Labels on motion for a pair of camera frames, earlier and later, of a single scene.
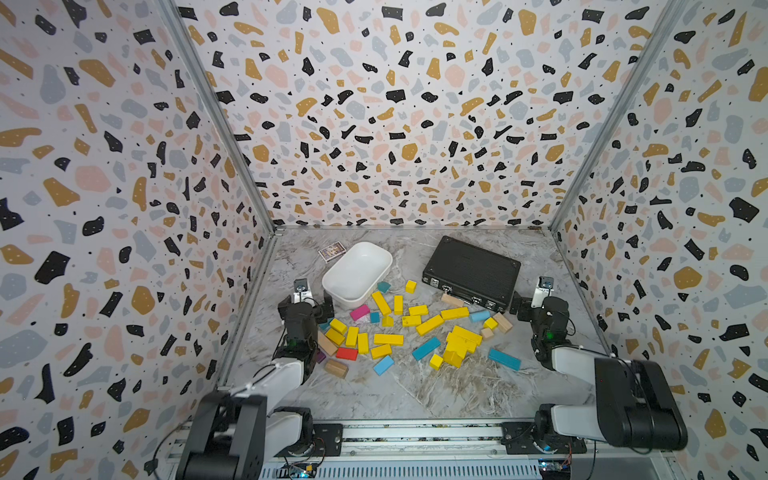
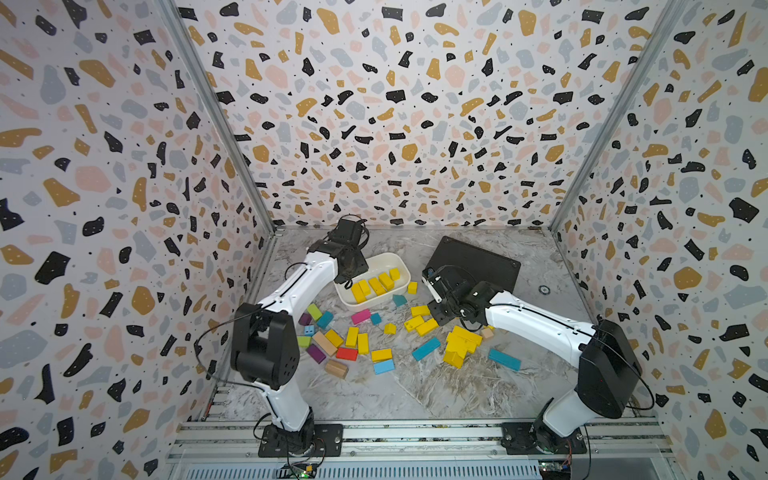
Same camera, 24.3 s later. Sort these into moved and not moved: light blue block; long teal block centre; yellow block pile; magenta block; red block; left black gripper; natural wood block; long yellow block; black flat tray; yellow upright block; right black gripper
Moved: long yellow block; right black gripper; left black gripper
Not moved: long teal block centre; magenta block; light blue block; black flat tray; yellow block pile; red block; yellow upright block; natural wood block
